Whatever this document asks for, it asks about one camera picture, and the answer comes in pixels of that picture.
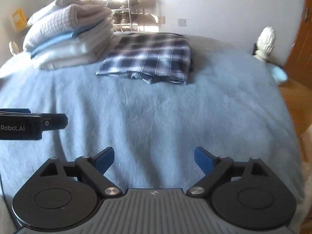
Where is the light blue folded cloth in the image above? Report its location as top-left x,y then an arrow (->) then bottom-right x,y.
29,23 -> 99,58

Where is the white wall socket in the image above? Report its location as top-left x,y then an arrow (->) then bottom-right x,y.
178,19 -> 187,27

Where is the brown wooden door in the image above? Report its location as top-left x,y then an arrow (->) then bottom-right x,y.
284,0 -> 312,89

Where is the white folded blanket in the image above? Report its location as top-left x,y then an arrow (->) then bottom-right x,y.
31,18 -> 114,70

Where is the metal shoe rack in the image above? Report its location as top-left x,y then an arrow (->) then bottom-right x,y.
107,0 -> 160,32

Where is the dark plaid shirt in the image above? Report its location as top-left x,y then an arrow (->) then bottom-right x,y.
97,33 -> 191,85

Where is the yellow box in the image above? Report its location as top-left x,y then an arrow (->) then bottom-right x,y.
12,8 -> 27,31

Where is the pinkish waffle folded blanket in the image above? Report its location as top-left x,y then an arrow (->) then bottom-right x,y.
23,0 -> 112,52

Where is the cream bedpost finial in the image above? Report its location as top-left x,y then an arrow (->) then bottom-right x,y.
254,27 -> 276,63
8,41 -> 20,56

